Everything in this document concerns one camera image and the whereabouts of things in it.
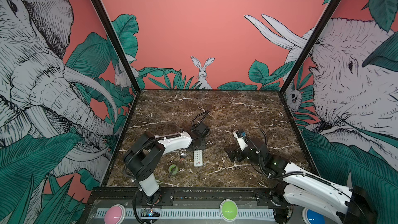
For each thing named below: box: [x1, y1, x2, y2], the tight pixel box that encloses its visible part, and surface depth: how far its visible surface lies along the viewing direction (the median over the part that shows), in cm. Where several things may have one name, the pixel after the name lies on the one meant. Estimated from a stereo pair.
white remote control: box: [193, 149, 203, 167], surface depth 86 cm
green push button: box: [219, 198, 239, 222], surface depth 71 cm
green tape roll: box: [168, 164, 179, 175], surface depth 84 cm
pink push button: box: [104, 203, 126, 224], surface depth 70 cm
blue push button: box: [302, 207, 325, 224], surface depth 70 cm
